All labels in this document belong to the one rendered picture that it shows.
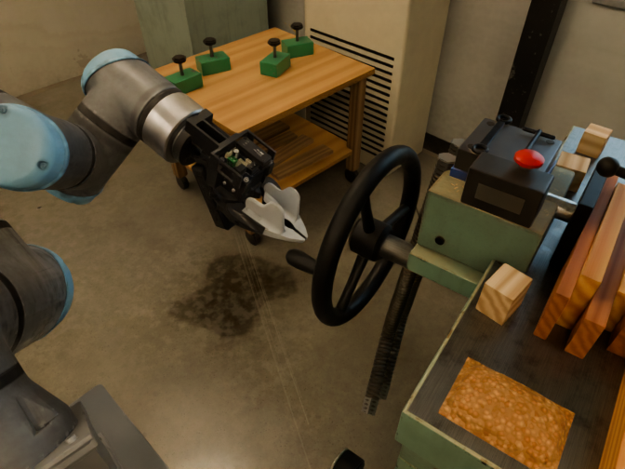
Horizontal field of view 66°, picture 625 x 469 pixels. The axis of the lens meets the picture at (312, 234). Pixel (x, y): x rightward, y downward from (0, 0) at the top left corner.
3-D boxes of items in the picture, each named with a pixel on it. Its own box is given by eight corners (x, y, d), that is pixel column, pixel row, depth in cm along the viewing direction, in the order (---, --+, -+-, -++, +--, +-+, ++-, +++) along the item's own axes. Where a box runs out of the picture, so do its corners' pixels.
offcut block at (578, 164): (577, 193, 65) (586, 172, 63) (548, 183, 67) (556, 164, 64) (581, 178, 68) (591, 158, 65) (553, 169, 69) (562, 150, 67)
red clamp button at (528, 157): (517, 152, 52) (520, 143, 52) (546, 160, 51) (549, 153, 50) (509, 165, 51) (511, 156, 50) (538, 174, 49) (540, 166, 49)
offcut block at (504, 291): (494, 288, 53) (505, 261, 50) (521, 304, 52) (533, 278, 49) (474, 308, 51) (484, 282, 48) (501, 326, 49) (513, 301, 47)
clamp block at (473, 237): (458, 188, 71) (472, 135, 65) (552, 223, 65) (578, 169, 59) (414, 246, 62) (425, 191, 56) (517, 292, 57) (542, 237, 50)
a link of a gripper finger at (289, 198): (315, 220, 61) (260, 176, 62) (302, 245, 65) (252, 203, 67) (328, 207, 62) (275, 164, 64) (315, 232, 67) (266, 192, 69)
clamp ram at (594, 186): (521, 203, 63) (544, 144, 57) (581, 225, 60) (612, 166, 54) (498, 242, 58) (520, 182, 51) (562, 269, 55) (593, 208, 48)
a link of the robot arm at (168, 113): (141, 156, 68) (191, 127, 74) (166, 177, 67) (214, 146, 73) (141, 109, 61) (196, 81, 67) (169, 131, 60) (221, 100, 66)
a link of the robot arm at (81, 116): (3, 167, 62) (60, 90, 61) (47, 170, 73) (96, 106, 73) (63, 212, 63) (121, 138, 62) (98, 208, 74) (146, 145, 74)
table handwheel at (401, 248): (382, 261, 91) (418, 117, 75) (484, 311, 83) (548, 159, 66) (292, 353, 71) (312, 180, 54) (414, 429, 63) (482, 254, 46)
